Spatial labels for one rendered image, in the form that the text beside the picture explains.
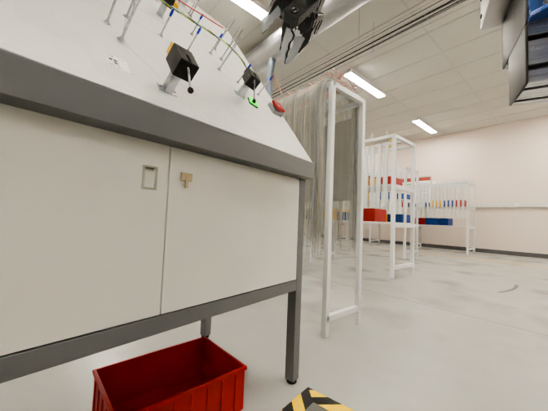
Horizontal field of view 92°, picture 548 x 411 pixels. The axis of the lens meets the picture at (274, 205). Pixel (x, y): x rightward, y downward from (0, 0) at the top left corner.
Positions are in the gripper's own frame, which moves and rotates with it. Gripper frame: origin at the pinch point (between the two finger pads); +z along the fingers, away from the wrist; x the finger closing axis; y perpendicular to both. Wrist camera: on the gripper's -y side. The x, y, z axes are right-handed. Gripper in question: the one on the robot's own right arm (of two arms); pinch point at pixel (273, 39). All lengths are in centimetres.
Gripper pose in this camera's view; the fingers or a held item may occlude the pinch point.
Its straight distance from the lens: 105.4
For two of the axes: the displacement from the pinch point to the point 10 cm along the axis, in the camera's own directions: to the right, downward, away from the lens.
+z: -4.8, 8.5, 1.9
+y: -5.0, -4.5, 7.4
